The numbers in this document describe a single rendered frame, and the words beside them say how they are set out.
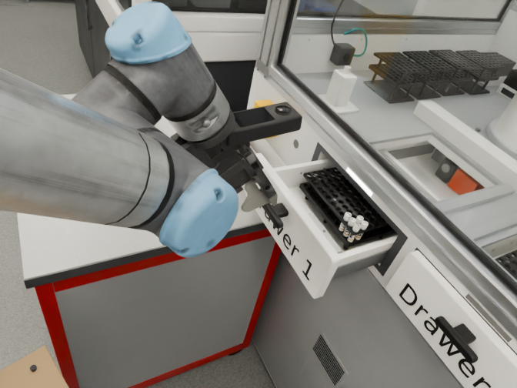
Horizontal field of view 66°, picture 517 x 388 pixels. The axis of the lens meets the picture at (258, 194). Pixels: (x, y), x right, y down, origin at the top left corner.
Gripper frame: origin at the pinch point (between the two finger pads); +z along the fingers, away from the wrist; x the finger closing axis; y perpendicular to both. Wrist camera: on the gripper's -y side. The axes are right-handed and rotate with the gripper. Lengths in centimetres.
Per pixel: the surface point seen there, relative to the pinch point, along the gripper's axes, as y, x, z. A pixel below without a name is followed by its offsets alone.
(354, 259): -5.3, 12.6, 14.1
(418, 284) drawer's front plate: -11.5, 21.4, 16.7
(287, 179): -4.8, -11.4, 15.4
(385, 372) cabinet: 1.6, 26.1, 38.5
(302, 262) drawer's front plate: 2.4, 8.6, 11.3
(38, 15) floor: 70, -338, 68
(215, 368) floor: 50, -12, 83
